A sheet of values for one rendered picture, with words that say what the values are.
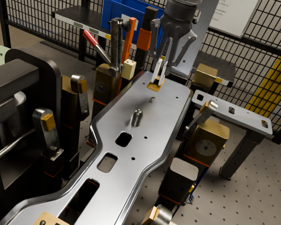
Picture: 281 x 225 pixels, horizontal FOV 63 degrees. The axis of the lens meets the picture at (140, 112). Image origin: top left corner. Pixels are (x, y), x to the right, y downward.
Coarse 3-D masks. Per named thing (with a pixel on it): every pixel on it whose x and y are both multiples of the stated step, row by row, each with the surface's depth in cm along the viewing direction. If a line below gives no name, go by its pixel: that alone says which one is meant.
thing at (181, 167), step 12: (168, 168) 61; (180, 168) 57; (192, 168) 58; (168, 180) 58; (180, 180) 56; (192, 180) 55; (168, 192) 61; (180, 192) 59; (156, 204) 66; (168, 204) 64; (180, 204) 64
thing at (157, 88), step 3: (156, 78) 72; (159, 78) 73; (150, 81) 70; (156, 81) 69; (150, 84) 69; (153, 84) 69; (156, 84) 69; (162, 84) 70; (147, 87) 67; (150, 87) 67; (156, 87) 68; (159, 87) 68; (153, 90) 67; (156, 90) 67
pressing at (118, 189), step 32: (128, 96) 74; (160, 96) 78; (192, 96) 84; (96, 128) 59; (128, 128) 62; (160, 128) 65; (96, 160) 52; (128, 160) 54; (160, 160) 56; (64, 192) 44; (96, 192) 46; (128, 192) 47; (0, 224) 37; (32, 224) 39; (96, 224) 41
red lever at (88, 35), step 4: (84, 32) 69; (88, 32) 70; (84, 36) 70; (88, 36) 70; (92, 36) 70; (88, 40) 70; (92, 40) 70; (92, 44) 70; (96, 44) 70; (96, 48) 71; (100, 48) 71; (100, 52) 71; (104, 52) 72; (104, 56) 71; (108, 56) 72; (108, 60) 72; (108, 64) 72
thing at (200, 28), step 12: (204, 0) 77; (216, 0) 76; (204, 12) 79; (192, 24) 83; (204, 24) 81; (204, 36) 83; (168, 48) 90; (180, 48) 89; (192, 48) 87; (192, 60) 89; (180, 72) 94
